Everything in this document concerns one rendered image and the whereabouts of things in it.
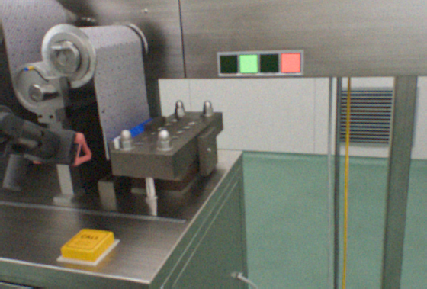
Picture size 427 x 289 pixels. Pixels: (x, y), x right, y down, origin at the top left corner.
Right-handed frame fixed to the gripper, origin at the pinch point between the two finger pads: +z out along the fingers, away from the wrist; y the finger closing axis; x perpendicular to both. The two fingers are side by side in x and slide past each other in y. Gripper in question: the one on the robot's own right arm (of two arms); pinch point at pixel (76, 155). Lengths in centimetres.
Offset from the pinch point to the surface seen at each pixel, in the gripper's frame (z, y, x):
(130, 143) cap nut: 7.6, 8.1, 4.8
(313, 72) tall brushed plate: 31, 48, 33
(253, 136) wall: 278, -23, 78
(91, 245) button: -5.5, 11.7, -17.8
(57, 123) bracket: 2.4, -9.0, 7.6
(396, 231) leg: 74, 74, -5
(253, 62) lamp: 28, 31, 35
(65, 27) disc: -5.8, -5.6, 28.4
